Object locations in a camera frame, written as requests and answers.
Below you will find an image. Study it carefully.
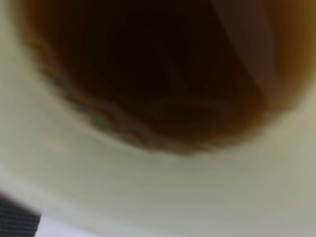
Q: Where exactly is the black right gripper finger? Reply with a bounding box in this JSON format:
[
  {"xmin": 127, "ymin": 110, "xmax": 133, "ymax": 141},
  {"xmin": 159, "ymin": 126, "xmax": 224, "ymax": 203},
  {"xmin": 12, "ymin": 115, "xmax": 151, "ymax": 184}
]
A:
[{"xmin": 0, "ymin": 194, "xmax": 41, "ymax": 237}]

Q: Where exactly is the pale green plastic cup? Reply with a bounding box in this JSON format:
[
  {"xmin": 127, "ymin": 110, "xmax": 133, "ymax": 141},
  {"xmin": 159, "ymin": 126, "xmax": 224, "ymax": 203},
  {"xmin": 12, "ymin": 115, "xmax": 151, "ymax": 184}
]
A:
[{"xmin": 0, "ymin": 0, "xmax": 316, "ymax": 237}]

